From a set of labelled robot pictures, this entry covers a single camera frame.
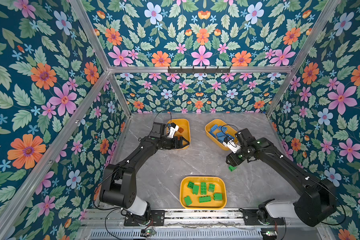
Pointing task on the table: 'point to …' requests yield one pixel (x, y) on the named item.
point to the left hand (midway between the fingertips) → (186, 140)
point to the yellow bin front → (220, 187)
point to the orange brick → (180, 130)
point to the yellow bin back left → (184, 123)
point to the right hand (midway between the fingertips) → (231, 157)
